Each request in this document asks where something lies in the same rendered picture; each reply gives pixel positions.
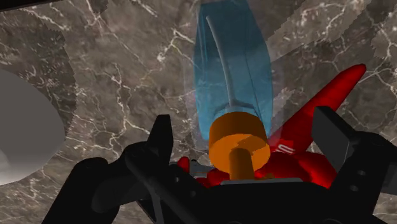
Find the blue bottle with orange pump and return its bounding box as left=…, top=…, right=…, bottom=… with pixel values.
left=193, top=0, right=274, bottom=182

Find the grey round object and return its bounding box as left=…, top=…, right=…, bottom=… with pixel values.
left=0, top=68, right=66, bottom=187

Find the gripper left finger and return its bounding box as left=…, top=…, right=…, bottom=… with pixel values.
left=41, top=114, right=203, bottom=224

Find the red handled tool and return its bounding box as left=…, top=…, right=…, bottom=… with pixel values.
left=176, top=63, right=368, bottom=190

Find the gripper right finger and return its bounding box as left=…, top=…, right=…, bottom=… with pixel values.
left=311, top=106, right=397, bottom=224

